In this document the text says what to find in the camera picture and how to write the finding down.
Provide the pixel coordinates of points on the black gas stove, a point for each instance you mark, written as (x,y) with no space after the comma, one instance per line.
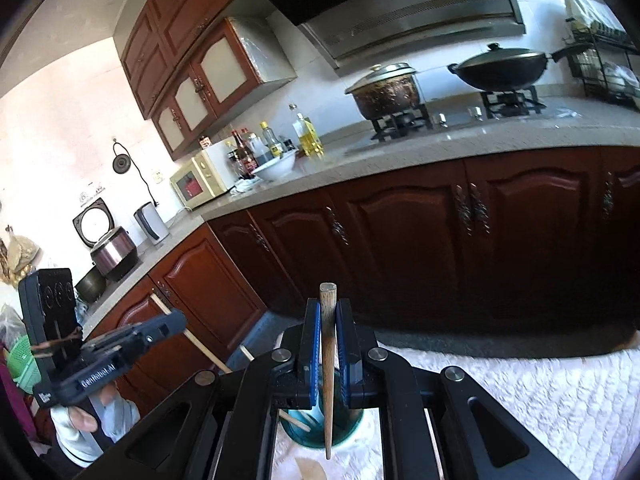
(505,102)

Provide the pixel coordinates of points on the floral white cup teal inside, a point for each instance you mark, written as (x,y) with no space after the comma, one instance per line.
(310,432)

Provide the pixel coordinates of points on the green plastic basket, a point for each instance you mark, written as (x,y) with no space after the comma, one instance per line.
(22,365)

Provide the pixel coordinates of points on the clear bottle yellow cap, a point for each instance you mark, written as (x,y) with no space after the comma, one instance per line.
(271,142)

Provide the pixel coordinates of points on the yellow oil bottle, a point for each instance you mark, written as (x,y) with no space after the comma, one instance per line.
(307,137)

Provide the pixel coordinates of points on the white quilted table cloth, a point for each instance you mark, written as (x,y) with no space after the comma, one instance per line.
(525,410)

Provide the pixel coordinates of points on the brown wooden chopstick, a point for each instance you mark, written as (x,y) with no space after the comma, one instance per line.
(327,340)

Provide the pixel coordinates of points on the wooden base cabinet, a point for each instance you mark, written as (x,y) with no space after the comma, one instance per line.
(410,260)

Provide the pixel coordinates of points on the person's left forearm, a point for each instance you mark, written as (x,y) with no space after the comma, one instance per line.
(75,447)

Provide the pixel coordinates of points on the white wall socket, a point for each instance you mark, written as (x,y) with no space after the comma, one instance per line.
(158,177)

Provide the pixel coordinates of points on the black dish rack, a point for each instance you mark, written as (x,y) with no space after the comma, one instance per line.
(600,60)

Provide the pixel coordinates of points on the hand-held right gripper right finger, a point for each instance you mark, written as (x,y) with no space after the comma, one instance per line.
(345,360)

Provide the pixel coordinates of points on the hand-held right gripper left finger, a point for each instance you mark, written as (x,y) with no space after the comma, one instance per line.
(313,360)

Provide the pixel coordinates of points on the black cooking pot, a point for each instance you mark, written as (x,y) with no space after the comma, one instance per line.
(91,285)

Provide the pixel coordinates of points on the steel range hood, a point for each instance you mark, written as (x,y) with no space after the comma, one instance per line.
(400,15)

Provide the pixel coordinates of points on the dark sauce bottle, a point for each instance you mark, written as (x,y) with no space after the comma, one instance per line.
(244,157)

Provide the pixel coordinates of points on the black wok with lid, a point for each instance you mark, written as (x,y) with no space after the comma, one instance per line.
(500,67)

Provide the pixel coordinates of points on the wooden wall cabinet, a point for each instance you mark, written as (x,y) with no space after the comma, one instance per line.
(165,35)

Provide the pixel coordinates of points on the rice cooker with open lid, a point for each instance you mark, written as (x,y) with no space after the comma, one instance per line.
(112,255)

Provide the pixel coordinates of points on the person's left hand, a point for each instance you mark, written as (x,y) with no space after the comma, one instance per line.
(84,416)

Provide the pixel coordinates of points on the cream microwave oven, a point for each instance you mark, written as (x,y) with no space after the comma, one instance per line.
(200,180)

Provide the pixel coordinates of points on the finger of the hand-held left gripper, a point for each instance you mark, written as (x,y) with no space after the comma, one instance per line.
(160,327)

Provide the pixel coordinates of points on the white bowl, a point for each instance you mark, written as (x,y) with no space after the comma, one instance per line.
(274,167)

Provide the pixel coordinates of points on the brown patterned pot with lid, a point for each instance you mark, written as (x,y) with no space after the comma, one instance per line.
(387,92)

